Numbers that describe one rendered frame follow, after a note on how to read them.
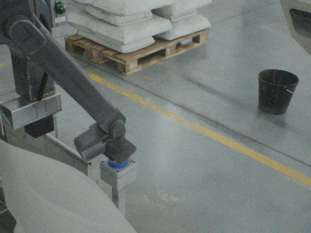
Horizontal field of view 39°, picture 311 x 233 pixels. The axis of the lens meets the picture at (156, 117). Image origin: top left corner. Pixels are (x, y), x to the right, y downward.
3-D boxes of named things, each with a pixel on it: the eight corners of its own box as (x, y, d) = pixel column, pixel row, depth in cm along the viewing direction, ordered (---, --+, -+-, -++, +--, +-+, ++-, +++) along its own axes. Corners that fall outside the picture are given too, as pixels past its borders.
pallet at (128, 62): (207, 42, 457) (209, 28, 450) (125, 76, 378) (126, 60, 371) (148, 23, 503) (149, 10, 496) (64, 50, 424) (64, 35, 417)
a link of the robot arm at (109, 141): (129, 131, 107) (117, 113, 109) (105, 145, 106) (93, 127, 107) (129, 141, 114) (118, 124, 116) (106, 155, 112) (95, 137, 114)
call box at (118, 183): (137, 178, 131) (138, 162, 128) (117, 191, 125) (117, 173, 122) (119, 167, 135) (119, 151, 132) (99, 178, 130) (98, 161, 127)
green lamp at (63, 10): (69, 14, 105) (68, 1, 104) (58, 16, 103) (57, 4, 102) (62, 11, 107) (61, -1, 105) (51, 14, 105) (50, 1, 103)
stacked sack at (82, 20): (143, 21, 430) (144, 6, 423) (93, 38, 385) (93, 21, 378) (112, 12, 453) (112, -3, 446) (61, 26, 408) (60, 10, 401)
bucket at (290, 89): (299, 108, 339) (306, 77, 326) (280, 122, 320) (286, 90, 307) (265, 95, 356) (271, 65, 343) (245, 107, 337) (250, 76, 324)
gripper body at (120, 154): (121, 167, 117) (120, 158, 111) (93, 143, 120) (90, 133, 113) (137, 150, 120) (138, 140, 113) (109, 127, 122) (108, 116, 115)
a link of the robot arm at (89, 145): (124, 120, 101) (105, 97, 106) (79, 145, 98) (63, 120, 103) (131, 148, 111) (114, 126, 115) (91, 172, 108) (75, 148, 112)
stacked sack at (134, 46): (156, 45, 404) (157, 32, 398) (121, 57, 376) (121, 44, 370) (108, 27, 443) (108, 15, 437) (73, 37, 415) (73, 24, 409)
